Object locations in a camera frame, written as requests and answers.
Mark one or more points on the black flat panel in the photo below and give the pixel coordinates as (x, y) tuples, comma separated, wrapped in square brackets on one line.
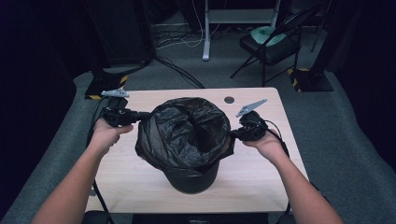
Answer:
[(171, 218)]

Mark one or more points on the person's left hand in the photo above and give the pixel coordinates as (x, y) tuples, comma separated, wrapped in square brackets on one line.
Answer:
[(104, 137)]

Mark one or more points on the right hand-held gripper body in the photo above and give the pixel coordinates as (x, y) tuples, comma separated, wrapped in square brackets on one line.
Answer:
[(253, 127)]

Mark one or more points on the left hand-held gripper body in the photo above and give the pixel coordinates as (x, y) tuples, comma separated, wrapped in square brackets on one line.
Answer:
[(116, 116)]

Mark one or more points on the black mesh trash can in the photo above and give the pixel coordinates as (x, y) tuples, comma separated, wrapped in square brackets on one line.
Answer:
[(193, 183)]

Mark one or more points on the black folding chair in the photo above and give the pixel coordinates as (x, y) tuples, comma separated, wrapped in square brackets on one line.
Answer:
[(274, 51)]

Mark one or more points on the black cabinet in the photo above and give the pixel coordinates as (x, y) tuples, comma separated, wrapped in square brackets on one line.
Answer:
[(124, 31)]

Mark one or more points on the person's right hand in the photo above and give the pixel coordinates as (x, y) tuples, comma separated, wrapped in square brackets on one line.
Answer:
[(271, 146)]

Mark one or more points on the teal cushion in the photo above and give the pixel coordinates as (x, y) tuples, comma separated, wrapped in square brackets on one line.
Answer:
[(263, 34)]

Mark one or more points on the black plastic trash bag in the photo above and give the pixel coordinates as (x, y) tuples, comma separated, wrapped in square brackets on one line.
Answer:
[(174, 137)]

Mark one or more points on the black stand with striped base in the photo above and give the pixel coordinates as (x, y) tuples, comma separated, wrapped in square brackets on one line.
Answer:
[(104, 82), (311, 81)]

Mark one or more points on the white metal desk frame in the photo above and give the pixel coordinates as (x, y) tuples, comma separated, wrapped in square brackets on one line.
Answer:
[(206, 37)]

